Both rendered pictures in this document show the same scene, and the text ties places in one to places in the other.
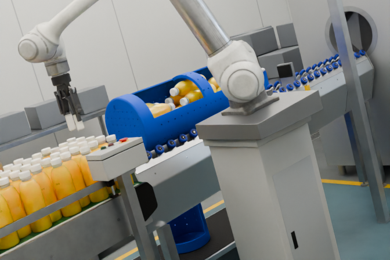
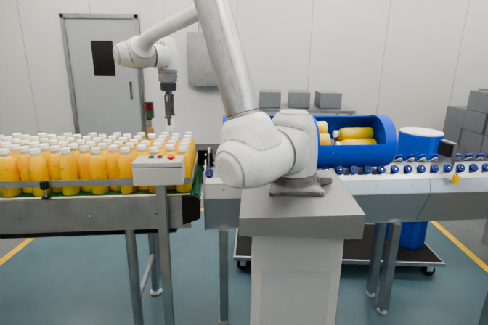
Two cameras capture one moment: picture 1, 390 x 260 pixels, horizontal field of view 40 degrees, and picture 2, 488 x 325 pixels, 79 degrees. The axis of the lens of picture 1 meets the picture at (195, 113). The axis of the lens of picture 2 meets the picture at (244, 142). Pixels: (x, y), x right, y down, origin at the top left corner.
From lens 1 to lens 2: 1.44 m
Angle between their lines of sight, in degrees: 38
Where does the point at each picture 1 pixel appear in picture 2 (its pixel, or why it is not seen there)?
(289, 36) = not seen: outside the picture
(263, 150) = (258, 241)
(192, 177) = not seen: hidden behind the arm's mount
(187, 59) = (430, 94)
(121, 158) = (152, 172)
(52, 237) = (94, 202)
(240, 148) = not seen: hidden behind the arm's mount
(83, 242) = (119, 216)
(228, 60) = (229, 133)
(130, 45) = (386, 70)
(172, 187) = (237, 206)
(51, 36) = (136, 48)
